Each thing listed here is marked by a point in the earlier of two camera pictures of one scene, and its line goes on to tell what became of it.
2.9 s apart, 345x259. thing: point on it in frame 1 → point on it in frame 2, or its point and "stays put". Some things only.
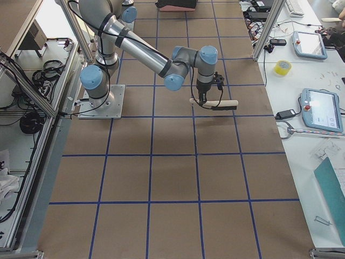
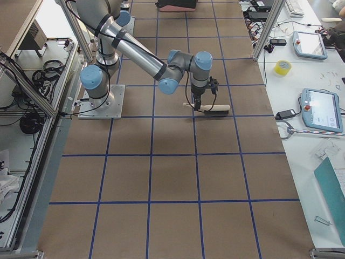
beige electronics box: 35,38 stays put
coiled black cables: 30,122 stays put
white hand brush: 218,105 → 210,109
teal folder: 333,194 stays put
